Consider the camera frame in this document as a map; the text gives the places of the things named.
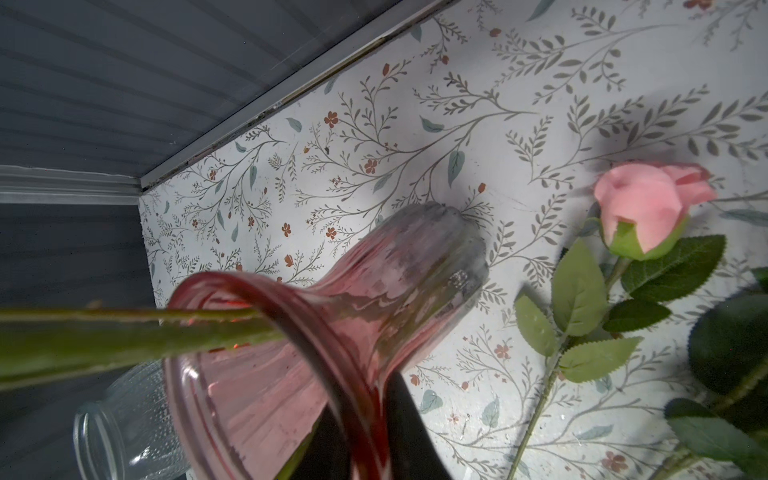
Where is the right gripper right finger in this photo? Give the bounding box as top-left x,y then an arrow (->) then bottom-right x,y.
384,373 -> 451,480

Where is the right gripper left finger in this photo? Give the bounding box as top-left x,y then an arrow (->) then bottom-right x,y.
290,407 -> 351,480

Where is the light pink rosebud stem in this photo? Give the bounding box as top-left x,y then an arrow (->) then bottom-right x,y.
508,162 -> 717,478

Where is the clear ribbed glass vase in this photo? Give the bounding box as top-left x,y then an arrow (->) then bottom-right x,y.
73,361 -> 189,479

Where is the magenta pink artificial rose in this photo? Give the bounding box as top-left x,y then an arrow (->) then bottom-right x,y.
1,308 -> 283,391

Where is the bunch of artificial roses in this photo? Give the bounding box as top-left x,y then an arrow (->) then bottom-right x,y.
651,267 -> 767,479

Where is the pink ribbed glass vase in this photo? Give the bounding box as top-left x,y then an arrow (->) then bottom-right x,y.
164,203 -> 489,479

